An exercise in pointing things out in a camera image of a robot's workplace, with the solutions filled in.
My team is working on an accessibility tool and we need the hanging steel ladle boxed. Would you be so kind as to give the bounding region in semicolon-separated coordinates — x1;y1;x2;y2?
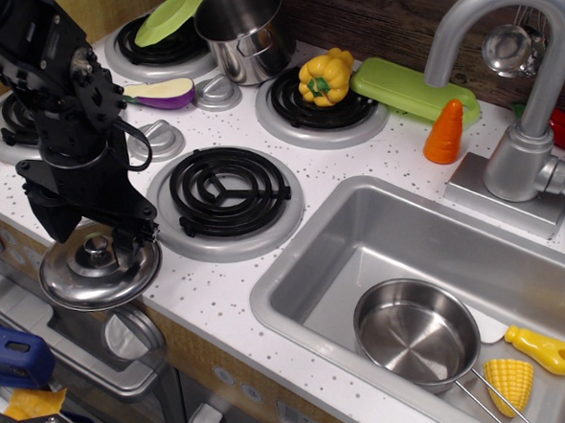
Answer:
482;6;548;78

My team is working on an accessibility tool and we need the back left black stove burner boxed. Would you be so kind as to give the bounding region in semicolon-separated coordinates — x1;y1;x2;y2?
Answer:
104;14;215;82

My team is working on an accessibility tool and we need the silver oven door handle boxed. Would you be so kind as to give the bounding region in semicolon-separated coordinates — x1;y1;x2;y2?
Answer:
0;274;157;403

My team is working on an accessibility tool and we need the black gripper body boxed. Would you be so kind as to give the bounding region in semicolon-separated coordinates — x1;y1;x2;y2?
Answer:
15;133;158;241

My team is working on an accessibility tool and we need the silver toy faucet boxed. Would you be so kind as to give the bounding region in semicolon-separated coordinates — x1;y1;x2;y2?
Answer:
424;0;565;239

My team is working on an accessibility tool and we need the blue clamp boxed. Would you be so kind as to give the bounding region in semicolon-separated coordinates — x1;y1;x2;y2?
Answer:
0;326;56;390

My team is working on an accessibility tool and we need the silver front oven dial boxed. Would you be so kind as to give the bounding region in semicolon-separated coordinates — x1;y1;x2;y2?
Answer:
102;303;165;362

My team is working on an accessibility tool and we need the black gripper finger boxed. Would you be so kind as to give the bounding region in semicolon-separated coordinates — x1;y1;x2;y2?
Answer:
27;187;81;243
112;227;147;268

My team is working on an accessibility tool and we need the black stove burner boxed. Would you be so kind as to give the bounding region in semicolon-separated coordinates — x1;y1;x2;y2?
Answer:
255;68;388;151
0;89;49;168
147;146;305;263
104;14;215;82

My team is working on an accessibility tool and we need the green plastic plate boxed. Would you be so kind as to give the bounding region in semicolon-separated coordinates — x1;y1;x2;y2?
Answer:
134;0;203;48

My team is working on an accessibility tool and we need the yellow toy bell pepper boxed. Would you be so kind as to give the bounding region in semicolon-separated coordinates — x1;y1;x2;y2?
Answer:
299;48;354;108

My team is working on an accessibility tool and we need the steel cooking pot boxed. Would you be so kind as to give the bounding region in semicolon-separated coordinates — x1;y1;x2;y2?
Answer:
193;0;296;86

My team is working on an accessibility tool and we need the yellow handled toy knife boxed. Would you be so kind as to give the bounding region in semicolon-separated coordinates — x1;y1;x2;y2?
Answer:
467;306;565;376

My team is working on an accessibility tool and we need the orange toy carrot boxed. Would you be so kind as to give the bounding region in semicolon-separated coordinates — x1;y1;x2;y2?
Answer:
423;100;463;165

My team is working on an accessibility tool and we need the silver stove knob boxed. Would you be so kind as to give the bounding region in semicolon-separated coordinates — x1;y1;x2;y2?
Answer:
193;75;242;113
127;120;186;162

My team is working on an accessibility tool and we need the yellow toy corn piece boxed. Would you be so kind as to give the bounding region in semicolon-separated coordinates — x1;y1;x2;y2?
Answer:
483;358;534;418

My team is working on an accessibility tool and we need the yellow cloth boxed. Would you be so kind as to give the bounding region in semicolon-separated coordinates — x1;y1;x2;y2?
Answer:
5;388;67;421

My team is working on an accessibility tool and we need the green plastic cutting board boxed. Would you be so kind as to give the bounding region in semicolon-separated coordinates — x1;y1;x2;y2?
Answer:
350;56;482;127

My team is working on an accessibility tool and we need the front right black stove burner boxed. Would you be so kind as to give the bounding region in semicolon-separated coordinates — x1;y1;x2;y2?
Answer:
147;146;305;263

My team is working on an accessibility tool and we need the back right black stove burner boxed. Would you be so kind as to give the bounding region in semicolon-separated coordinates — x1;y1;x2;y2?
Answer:
255;68;388;151

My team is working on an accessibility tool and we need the silver stove knob middle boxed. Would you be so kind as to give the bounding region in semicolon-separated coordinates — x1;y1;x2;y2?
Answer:
127;120;186;162

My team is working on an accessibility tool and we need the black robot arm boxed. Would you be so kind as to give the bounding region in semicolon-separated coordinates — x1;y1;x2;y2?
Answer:
0;0;158;260

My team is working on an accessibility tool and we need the toy eggplant half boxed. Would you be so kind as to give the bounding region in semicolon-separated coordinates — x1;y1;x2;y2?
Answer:
123;77;195;110

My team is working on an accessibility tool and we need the shiny steel pot lid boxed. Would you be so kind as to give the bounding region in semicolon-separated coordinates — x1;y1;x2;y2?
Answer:
38;222;162;312

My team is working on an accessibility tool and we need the front left black stove burner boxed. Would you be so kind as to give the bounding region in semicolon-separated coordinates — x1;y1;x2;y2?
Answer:
0;89;49;168

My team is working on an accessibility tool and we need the silver stove knob upper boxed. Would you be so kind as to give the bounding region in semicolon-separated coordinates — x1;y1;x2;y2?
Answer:
193;75;242;113

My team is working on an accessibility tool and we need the silver toy sink basin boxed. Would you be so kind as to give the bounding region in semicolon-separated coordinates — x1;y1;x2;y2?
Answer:
250;177;565;423

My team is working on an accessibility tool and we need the small steel saucepan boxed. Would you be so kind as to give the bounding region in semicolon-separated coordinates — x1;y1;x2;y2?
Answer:
352;278;531;423

